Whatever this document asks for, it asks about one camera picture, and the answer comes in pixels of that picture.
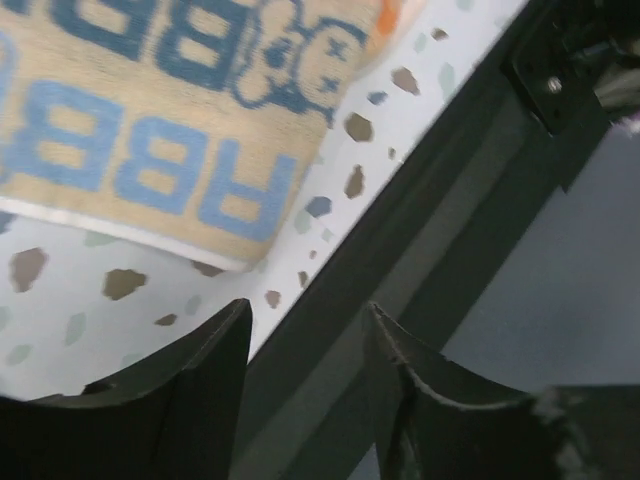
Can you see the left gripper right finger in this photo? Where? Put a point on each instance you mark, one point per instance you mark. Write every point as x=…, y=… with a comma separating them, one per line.
x=434, y=419

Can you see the colourful printed towel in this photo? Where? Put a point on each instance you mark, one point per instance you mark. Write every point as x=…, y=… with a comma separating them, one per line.
x=187, y=126

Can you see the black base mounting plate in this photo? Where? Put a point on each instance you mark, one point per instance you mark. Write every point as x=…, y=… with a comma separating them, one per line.
x=523, y=124

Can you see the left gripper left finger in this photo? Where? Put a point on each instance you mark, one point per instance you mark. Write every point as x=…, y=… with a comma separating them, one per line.
x=171, y=415

